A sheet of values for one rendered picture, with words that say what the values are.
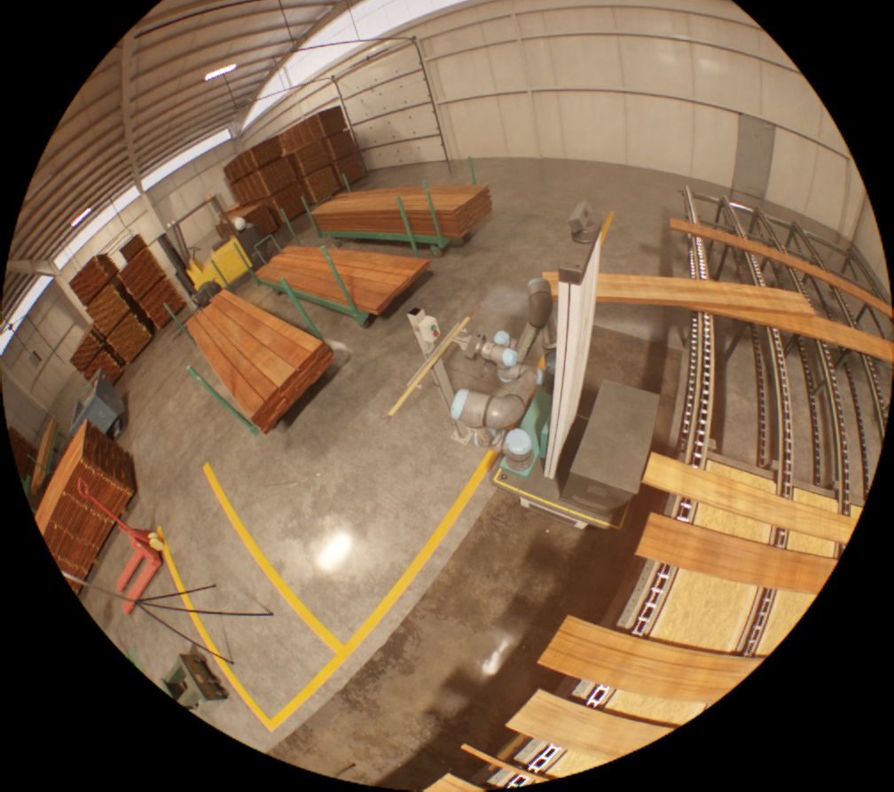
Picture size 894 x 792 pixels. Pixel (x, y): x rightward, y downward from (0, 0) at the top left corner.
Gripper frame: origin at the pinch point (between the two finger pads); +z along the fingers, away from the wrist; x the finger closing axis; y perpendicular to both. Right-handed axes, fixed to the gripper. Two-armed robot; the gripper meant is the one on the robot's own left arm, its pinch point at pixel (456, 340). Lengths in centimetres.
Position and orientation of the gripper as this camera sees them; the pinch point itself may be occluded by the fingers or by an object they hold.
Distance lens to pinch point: 149.4
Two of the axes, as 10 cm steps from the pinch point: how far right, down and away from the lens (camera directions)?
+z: -8.1, -2.7, 5.2
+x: -4.5, 8.5, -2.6
